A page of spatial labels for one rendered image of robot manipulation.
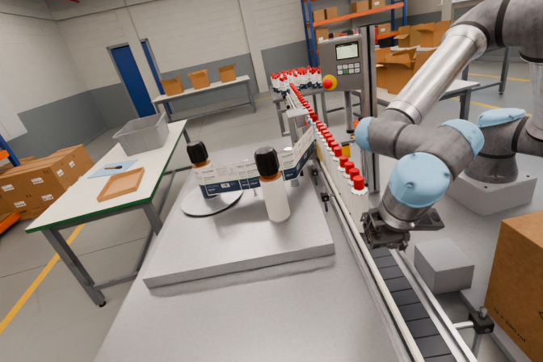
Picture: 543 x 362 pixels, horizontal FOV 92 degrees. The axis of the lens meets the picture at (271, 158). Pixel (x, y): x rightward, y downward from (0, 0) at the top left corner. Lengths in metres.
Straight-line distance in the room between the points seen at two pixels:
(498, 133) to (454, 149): 0.60
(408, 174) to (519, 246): 0.31
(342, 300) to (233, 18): 8.04
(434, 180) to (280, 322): 0.58
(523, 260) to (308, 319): 0.50
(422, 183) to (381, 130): 0.18
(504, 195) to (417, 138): 0.69
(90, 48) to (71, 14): 0.84
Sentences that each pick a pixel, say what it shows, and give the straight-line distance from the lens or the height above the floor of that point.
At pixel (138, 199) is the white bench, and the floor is 0.80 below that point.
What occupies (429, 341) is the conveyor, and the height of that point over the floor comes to 0.88.
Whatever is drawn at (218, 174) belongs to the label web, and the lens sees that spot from 1.22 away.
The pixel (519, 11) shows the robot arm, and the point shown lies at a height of 1.47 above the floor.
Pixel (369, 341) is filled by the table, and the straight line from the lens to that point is 0.81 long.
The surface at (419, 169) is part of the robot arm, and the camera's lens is 0.44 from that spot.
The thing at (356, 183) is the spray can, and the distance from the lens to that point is 0.85.
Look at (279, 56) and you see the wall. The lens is 8.58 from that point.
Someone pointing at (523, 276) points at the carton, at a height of 1.03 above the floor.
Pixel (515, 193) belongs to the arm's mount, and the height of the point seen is 0.89.
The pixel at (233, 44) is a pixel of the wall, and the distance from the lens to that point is 8.41.
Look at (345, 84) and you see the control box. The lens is 1.06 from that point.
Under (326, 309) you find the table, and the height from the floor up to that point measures 0.83.
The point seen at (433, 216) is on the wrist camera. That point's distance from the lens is 0.66.
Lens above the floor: 1.53
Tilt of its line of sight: 25 degrees down
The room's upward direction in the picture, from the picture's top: 13 degrees counter-clockwise
